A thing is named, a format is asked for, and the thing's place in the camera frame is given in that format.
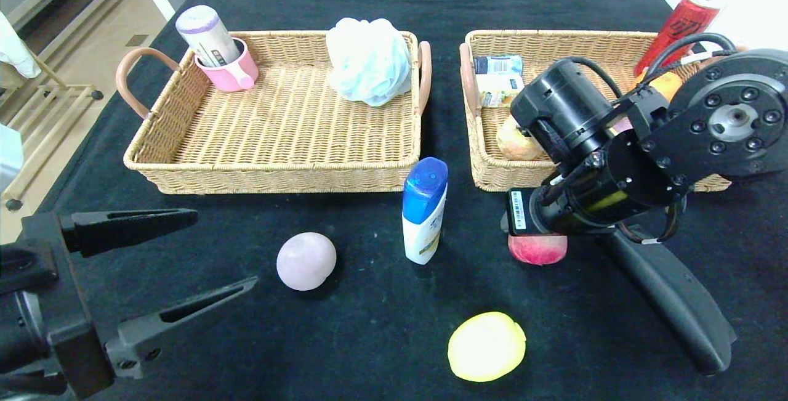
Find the white shampoo bottle blue cap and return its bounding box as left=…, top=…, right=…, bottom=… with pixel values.
left=402, top=157, right=449, bottom=265

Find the white tube with purple cap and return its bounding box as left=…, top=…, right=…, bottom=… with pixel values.
left=175, top=5, right=242, bottom=68

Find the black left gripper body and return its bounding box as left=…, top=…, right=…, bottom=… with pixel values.
left=0, top=211, right=116, bottom=400

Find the yellow round fruit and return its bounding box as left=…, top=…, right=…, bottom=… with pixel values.
left=448, top=312, right=528, bottom=383

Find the white hanging cloth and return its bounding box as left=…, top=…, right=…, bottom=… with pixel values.
left=0, top=12, right=42, bottom=80

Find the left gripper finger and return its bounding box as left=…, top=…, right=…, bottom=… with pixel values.
left=59, top=208, right=198, bottom=257
left=104, top=275, right=259, bottom=379

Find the small blue labelled bottle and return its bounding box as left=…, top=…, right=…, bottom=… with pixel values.
left=473, top=55, right=524, bottom=76

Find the pale purple round ball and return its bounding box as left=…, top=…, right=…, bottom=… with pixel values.
left=276, top=232, right=338, bottom=292

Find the pink mug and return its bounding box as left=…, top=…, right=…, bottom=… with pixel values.
left=196, top=38, right=260, bottom=92

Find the wicker basket holding pink mug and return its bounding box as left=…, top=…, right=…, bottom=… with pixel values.
left=116, top=30, right=433, bottom=195

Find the red peach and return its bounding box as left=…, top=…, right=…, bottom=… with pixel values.
left=508, top=233, right=568, bottom=265

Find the light blue bath pouf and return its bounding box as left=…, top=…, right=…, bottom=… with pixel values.
left=326, top=17, right=413, bottom=107

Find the black table cloth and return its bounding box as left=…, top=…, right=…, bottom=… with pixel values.
left=0, top=0, right=788, bottom=401

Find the small white juice carton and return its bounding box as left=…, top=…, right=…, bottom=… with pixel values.
left=477, top=75, right=524, bottom=109

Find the cream puff pastry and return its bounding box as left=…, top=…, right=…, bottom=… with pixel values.
left=496, top=115, right=549, bottom=161

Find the orange fruit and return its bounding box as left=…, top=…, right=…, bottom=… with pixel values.
left=637, top=68, right=684, bottom=103

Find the beige metal trolley frame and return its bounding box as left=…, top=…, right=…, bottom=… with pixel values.
left=0, top=50, right=104, bottom=212

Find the red soda can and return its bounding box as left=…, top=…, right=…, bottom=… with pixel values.
left=634, top=0, right=722, bottom=75

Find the wicker basket holding food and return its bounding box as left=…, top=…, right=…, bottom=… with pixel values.
left=459, top=30, right=749, bottom=193

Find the black curved plastic piece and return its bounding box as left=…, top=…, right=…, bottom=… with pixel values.
left=600, top=227, right=738, bottom=377

